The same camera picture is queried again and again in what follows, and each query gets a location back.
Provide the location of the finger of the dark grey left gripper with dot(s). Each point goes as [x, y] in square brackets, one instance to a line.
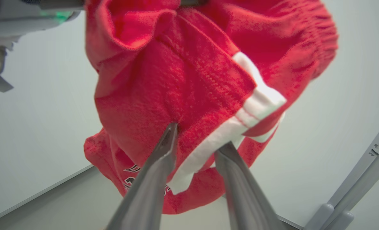
[194, 2]

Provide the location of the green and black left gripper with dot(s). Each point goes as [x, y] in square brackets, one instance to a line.
[29, 17]

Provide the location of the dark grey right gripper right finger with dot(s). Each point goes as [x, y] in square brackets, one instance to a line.
[243, 195]

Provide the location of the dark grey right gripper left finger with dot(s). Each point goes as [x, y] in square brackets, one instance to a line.
[147, 188]

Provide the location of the red and white shirt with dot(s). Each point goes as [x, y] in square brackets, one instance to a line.
[192, 80]

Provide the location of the grey long partition bottom rail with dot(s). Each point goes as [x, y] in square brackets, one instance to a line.
[290, 222]

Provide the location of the grey short partition bottom rail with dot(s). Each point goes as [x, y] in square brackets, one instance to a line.
[39, 194]

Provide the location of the grey partition post double foot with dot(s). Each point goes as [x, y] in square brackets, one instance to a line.
[359, 185]

